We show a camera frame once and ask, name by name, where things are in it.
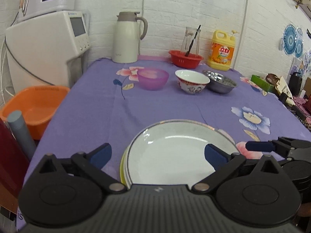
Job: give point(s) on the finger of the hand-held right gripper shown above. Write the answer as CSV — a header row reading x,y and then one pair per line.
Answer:
x,y
258,146

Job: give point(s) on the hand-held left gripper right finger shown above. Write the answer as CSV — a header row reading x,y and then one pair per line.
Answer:
x,y
215,156

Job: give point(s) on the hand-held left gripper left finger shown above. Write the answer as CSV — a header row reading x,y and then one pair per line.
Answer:
x,y
100,154

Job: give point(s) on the plain white plate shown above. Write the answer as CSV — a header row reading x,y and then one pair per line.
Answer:
x,y
227,136

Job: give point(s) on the yellow-green plate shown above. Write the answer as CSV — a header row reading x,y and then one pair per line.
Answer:
x,y
122,172

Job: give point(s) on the stainless steel bowl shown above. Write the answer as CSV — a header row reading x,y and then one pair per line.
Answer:
x,y
222,85

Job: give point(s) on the purple plastic bowl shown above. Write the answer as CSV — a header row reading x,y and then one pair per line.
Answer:
x,y
153,81

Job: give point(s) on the purple floral tablecloth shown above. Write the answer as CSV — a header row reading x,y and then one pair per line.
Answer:
x,y
97,116

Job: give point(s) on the pink patterned cloth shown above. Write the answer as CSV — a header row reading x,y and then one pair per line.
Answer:
x,y
303,102

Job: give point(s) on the beige paper bag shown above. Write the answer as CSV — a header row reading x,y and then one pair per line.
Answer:
x,y
281,87

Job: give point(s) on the green box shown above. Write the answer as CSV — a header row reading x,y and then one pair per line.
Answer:
x,y
260,81

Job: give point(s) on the black speaker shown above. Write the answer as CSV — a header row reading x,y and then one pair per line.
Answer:
x,y
294,82

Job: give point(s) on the orange plastic basin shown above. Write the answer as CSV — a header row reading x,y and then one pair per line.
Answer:
x,y
36,106

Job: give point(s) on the grey cylindrical bottle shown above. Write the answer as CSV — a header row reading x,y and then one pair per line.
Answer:
x,y
20,133

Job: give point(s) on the dark red thermos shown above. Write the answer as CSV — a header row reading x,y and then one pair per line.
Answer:
x,y
9,165

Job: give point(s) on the red plastic basket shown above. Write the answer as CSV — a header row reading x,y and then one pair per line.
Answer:
x,y
185,62

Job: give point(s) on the yellow detergent bottle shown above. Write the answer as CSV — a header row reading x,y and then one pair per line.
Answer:
x,y
221,53

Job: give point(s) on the small blue paper fan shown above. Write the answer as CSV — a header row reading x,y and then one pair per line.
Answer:
x,y
298,48
299,34

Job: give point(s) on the large blue paper fan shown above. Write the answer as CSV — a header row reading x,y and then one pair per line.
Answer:
x,y
289,38

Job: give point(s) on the white thermos jug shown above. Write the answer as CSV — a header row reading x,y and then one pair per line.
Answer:
x,y
125,41

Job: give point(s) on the white water dispenser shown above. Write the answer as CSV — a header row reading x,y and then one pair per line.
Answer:
x,y
43,48

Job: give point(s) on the black wall sign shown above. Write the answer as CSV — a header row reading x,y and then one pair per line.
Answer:
x,y
308,33

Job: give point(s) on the white wall conduit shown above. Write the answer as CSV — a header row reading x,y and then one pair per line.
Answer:
x,y
245,9

